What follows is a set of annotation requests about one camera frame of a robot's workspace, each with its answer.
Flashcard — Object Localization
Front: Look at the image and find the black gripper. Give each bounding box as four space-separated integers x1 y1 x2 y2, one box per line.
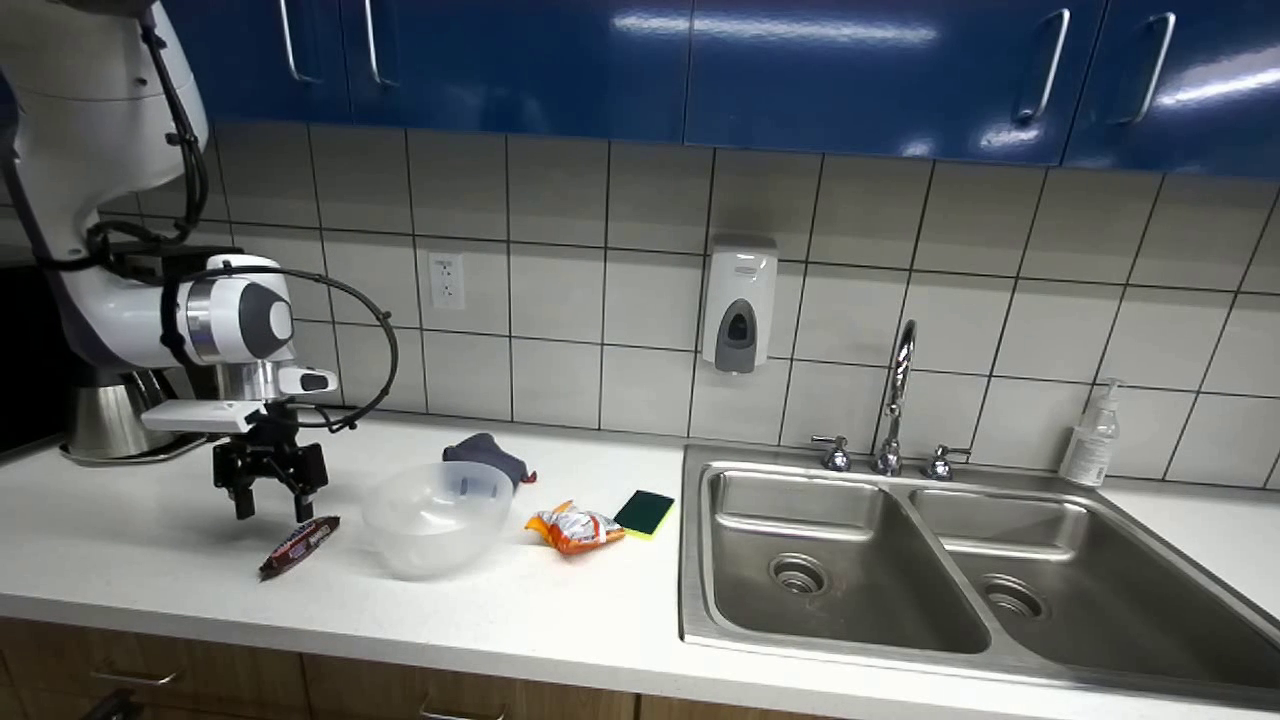
207 405 331 529

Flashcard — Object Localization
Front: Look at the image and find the red and black marker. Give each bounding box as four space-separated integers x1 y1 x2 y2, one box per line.
258 513 344 582

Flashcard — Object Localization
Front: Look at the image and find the translucent white plastic bowl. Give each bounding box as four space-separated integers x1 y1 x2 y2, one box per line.
355 454 522 582

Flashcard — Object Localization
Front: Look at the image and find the wooden drawer front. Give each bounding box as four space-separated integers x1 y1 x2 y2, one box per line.
0 614 314 720
638 692 832 720
301 651 639 720

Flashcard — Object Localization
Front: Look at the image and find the steel coffee carafe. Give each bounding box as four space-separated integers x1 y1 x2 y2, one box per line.
65 377 175 467

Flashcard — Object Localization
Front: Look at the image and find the dark blue cloth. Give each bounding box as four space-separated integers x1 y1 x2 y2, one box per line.
440 429 540 492

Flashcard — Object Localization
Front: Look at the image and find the black countertop appliance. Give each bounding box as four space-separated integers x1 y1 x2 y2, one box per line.
0 258 75 454

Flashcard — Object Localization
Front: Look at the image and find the orange snack packet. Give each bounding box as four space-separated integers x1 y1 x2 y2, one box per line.
522 501 629 558

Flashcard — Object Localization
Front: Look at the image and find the green sponge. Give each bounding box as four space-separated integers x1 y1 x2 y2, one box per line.
611 484 679 539

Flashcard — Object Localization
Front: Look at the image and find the blue cabinet door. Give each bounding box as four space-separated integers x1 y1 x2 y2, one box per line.
1062 0 1280 184
324 0 695 149
684 0 1111 170
165 0 331 131

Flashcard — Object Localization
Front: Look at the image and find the chrome faucet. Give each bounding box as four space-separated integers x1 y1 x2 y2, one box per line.
874 317 920 474

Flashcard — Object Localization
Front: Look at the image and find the stainless steel double sink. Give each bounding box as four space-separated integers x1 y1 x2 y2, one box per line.
677 439 1280 710

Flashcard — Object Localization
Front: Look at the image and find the clear plastic soap bottle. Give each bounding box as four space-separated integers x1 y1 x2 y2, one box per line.
1057 377 1123 492

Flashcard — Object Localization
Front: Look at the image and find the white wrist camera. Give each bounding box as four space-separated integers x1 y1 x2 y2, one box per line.
136 395 271 439

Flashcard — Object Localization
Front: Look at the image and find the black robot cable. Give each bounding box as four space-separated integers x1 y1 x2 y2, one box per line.
75 13 403 434

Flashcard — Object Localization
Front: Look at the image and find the white wall outlet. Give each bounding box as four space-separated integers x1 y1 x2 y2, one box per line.
423 252 473 318

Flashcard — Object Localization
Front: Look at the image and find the silver cabinet door handle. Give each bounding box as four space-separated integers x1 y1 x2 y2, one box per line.
271 0 307 87
355 0 390 87
1011 2 1075 131
1128 6 1185 131

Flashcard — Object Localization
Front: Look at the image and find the white wall soap dispenser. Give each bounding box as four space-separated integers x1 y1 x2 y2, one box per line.
695 236 779 377

